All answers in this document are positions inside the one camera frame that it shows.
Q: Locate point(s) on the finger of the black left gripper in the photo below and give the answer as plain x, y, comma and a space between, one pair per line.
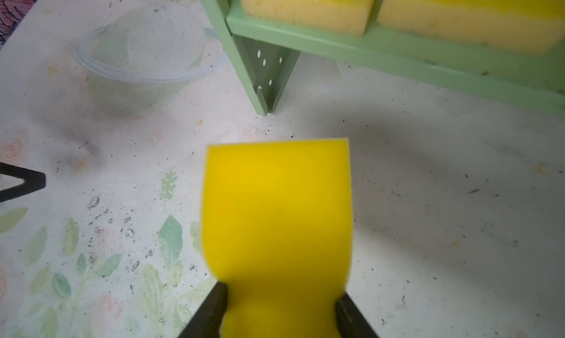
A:
31, 181

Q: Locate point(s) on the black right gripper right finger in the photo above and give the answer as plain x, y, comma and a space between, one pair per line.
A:
350, 322

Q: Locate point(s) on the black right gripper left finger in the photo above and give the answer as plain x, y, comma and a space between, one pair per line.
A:
207, 321

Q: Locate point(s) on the yellow sponge alone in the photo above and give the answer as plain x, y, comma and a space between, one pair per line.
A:
277, 229

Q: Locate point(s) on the yellow sponge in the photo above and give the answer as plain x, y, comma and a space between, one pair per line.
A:
339, 16
525, 26

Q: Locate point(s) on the green metal shelf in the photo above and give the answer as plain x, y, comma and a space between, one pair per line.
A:
264, 52

